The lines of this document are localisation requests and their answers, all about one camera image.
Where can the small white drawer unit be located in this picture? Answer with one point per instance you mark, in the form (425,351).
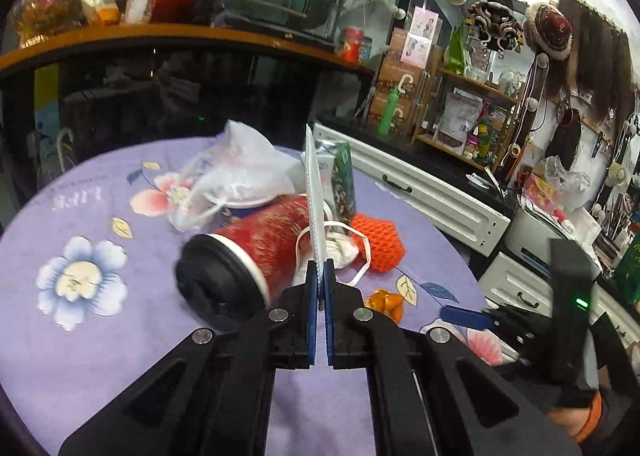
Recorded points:
(515,281)

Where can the orange foam fruit net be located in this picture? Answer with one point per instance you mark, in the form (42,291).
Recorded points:
(380,241)

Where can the white face mask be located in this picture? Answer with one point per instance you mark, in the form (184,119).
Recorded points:
(342,248)

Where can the person's right forearm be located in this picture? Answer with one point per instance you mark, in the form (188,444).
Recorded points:
(585,421)

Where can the green printed carton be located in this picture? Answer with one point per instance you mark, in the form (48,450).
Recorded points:
(342,181)

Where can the red tin can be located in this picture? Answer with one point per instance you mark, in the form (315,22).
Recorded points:
(352,46)

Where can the red woven hat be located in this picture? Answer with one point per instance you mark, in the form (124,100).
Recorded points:
(550,31)

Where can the red paper cup black lid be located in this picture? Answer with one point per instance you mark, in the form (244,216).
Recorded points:
(260,241)

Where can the white plastic bag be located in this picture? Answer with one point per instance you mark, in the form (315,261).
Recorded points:
(240,161)

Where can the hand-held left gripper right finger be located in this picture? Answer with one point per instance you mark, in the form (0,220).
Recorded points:
(330,308)

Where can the white drawer cabinet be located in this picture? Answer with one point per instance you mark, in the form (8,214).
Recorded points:
(440,206)

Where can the green foil packet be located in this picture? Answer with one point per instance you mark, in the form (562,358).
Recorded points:
(457,53)

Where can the orange peel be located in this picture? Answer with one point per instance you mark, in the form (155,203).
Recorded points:
(385,301)

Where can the green bottle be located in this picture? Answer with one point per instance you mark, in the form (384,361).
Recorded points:
(387,116)

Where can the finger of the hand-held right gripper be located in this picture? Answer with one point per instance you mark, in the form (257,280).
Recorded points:
(465,317)

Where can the white printer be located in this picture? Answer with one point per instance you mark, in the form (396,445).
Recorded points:
(535,236)

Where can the white serrated plastic packet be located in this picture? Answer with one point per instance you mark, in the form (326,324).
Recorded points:
(314,196)

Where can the pink photo card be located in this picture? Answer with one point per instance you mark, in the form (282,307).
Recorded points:
(422,36)

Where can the purple floral tablecloth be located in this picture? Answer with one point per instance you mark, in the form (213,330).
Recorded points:
(100,361)

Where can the wooden storage rack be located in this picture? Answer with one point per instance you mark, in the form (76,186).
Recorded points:
(480,86)

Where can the stack of brown boxes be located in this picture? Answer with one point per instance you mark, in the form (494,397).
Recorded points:
(395,81)

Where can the white pouch purple label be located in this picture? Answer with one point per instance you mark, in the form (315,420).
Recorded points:
(460,116)

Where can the clear crumpled plastic bag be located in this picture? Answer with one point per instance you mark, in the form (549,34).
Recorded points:
(560,176)

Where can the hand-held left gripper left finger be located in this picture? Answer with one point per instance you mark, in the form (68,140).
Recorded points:
(312,308)

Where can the clear plastic drink cup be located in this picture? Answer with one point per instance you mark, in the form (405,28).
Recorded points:
(140,1)

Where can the wooden counter shelf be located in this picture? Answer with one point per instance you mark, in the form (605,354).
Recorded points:
(175,31)

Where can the brown wig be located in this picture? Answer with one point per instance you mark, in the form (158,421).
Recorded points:
(595,56)

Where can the clear container of sweets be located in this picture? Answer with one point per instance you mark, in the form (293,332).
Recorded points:
(45,11)

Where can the ornate dark headdress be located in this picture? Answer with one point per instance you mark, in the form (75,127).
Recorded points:
(492,21)

